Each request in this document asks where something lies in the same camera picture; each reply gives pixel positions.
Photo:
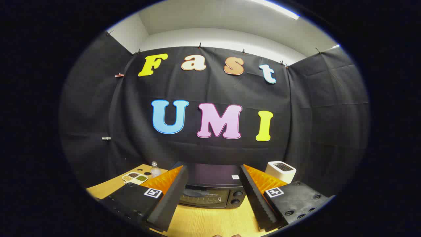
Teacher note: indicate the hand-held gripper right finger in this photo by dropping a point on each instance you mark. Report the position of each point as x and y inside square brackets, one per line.
[256, 197]

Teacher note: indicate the divided white snack tray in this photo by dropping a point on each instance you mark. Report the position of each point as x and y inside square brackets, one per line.
[135, 177]

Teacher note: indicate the black toaster oven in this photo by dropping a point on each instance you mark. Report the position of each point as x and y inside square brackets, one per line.
[210, 176]

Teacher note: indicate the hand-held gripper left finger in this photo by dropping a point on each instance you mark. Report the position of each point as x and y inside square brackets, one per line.
[171, 197]

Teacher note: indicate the black backdrop cloth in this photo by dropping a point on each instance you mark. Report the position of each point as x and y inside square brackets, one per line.
[213, 89]

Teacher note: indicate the clear plastic bottle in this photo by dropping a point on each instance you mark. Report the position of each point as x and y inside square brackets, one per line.
[155, 171]

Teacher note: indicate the white bread toaster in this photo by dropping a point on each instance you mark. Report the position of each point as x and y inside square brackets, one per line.
[279, 176]

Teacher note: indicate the red cloth clip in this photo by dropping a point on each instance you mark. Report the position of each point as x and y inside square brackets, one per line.
[119, 75]

